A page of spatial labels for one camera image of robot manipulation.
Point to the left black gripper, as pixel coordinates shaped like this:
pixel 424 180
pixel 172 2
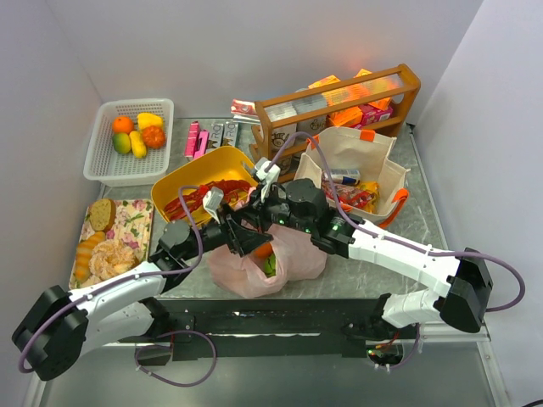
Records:
pixel 232 233

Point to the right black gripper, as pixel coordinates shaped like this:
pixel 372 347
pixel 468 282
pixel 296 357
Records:
pixel 260 208

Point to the orange toy tangerine bottom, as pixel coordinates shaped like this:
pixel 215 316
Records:
pixel 264 251

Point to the orange toy tangerine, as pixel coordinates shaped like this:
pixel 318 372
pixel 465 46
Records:
pixel 122 124
pixel 264 251

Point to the green toy watermelon ball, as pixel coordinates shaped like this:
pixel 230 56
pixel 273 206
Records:
pixel 270 266

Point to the pink plastic grocery bag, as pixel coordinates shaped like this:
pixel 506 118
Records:
pixel 297 259

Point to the silver blue drink can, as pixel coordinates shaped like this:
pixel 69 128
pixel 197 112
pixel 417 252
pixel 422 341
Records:
pixel 349 177

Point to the red snack bag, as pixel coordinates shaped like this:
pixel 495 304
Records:
pixel 346 195

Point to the orange yellow snack bag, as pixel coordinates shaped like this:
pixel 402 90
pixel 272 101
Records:
pixel 370 196

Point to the floral canvas tote bag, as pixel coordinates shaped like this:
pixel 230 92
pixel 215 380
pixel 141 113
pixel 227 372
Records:
pixel 363 150

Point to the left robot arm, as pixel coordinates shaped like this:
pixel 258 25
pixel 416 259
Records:
pixel 63 325

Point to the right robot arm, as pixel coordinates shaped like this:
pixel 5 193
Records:
pixel 457 285

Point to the yellow plastic tub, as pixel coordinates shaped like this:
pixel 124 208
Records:
pixel 224 163

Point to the red toy lobster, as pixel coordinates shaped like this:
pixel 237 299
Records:
pixel 194 200

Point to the white cup on shelf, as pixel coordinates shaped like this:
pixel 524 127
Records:
pixel 280 137

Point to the silver chocolate bar box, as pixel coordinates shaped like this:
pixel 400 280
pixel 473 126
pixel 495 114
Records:
pixel 223 134

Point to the wooden shelf rack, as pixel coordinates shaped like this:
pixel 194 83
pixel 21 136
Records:
pixel 396 87

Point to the pink candy box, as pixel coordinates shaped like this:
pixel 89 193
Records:
pixel 196 144

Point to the red silver foil packet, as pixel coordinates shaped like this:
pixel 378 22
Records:
pixel 244 112

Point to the small orange toy pumpkin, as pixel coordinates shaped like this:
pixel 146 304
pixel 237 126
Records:
pixel 154 137

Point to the yellow toy banana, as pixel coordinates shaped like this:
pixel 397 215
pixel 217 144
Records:
pixel 139 149

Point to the orange box on shelf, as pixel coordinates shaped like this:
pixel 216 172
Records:
pixel 348 117

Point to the toy sugar donut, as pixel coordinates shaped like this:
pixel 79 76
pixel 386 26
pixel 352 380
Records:
pixel 112 258

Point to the toy bread slice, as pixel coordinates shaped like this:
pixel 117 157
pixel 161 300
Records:
pixel 102 214

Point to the yellow toy pepper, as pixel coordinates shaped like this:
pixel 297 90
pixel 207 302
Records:
pixel 146 120

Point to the pink box on shelf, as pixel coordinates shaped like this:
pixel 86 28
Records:
pixel 372 114

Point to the toy mango green yellow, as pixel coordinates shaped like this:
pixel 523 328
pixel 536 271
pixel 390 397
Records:
pixel 122 143

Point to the white plastic fruit basket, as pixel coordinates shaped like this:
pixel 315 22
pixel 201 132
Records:
pixel 113 169

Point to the toy croissant bread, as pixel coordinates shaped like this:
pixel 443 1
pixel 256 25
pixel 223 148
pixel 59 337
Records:
pixel 83 255

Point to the orange toy tangerine top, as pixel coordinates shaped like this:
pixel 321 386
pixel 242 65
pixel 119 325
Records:
pixel 122 124

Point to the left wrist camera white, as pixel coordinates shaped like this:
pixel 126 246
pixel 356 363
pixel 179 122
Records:
pixel 212 202

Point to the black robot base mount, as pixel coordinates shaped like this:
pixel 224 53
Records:
pixel 199 327

